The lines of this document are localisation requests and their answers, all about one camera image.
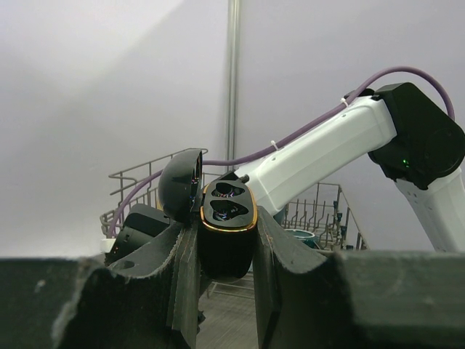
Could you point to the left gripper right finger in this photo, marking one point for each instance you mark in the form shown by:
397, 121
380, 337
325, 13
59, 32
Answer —
367, 299

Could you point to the grey wire dish rack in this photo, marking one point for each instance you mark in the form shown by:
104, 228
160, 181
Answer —
328, 222

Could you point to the dark teal mug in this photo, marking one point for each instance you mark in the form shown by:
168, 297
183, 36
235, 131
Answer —
304, 236

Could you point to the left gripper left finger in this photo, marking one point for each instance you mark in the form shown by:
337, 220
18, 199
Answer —
148, 299

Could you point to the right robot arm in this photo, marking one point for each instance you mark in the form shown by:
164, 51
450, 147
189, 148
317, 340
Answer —
414, 142

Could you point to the black earbud charging case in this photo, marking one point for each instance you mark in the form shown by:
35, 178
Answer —
224, 209

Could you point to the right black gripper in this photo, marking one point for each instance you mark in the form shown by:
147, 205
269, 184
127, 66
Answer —
142, 223

